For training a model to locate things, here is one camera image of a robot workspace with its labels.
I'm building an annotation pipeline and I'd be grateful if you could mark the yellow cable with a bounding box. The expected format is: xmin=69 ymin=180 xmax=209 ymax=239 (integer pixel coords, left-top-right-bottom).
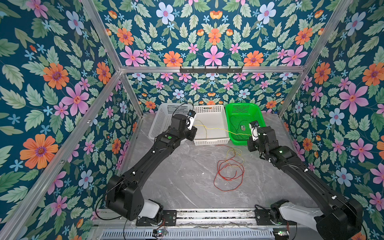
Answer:
xmin=194 ymin=119 xmax=209 ymax=140
xmin=194 ymin=124 xmax=251 ymax=169

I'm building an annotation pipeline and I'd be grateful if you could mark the green cable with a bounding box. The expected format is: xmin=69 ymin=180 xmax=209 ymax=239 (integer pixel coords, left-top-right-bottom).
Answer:
xmin=233 ymin=119 xmax=254 ymax=134

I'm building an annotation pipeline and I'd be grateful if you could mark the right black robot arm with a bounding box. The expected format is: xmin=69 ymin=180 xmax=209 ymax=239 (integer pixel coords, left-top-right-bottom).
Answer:
xmin=247 ymin=121 xmax=366 ymax=240

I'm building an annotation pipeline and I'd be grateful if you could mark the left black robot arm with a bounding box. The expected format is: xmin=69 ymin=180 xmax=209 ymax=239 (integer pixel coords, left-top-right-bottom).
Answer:
xmin=106 ymin=110 xmax=197 ymax=224

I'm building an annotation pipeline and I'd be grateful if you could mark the cream perforated basket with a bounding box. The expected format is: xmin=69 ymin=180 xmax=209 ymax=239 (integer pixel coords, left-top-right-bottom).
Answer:
xmin=194 ymin=105 xmax=230 ymax=146

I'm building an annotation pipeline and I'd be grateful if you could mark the white mesh basket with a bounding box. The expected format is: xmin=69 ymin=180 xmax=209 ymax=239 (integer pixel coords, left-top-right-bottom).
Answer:
xmin=149 ymin=103 xmax=194 ymax=141

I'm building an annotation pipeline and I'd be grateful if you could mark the green plastic basket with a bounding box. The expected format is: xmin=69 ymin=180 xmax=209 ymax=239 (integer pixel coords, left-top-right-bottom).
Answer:
xmin=225 ymin=103 xmax=266 ymax=146

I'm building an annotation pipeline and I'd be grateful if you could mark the black hook bar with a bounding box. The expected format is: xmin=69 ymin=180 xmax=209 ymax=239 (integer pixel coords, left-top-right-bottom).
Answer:
xmin=179 ymin=66 xmax=243 ymax=75

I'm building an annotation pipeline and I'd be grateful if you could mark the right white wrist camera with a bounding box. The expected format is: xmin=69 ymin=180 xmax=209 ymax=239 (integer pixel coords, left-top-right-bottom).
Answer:
xmin=249 ymin=121 xmax=260 ymax=141

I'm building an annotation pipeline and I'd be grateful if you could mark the red cable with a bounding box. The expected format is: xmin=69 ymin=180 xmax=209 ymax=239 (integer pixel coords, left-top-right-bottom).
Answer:
xmin=212 ymin=144 xmax=245 ymax=192

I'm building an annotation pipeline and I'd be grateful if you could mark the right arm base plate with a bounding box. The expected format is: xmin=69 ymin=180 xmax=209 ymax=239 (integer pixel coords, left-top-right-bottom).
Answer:
xmin=254 ymin=209 xmax=296 ymax=226

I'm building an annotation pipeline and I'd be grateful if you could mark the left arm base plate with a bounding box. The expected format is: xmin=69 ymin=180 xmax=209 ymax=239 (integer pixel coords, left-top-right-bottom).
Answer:
xmin=136 ymin=210 xmax=178 ymax=227

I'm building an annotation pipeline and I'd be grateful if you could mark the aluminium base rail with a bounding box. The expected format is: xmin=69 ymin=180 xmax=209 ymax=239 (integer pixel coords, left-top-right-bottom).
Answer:
xmin=87 ymin=208 xmax=321 ymax=240

